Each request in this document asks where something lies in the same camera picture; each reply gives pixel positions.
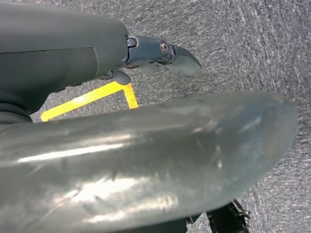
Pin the black robot body part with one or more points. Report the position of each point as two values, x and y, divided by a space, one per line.
226 218

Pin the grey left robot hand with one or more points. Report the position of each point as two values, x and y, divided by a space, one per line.
146 160

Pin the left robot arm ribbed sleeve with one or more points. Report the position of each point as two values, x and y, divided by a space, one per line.
12 114

